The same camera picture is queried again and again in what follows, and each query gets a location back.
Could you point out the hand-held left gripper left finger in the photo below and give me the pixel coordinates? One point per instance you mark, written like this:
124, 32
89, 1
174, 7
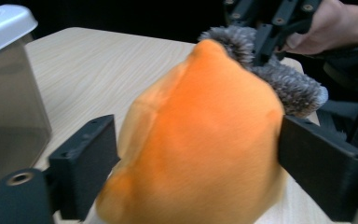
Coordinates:
85, 161

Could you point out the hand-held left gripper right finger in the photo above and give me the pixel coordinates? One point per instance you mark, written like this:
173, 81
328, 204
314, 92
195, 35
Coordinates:
323, 165

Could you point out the grey fuzzy cloth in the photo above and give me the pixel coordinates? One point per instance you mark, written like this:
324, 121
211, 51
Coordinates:
295, 90

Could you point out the orange plush toy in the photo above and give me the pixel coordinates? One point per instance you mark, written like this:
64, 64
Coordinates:
205, 140

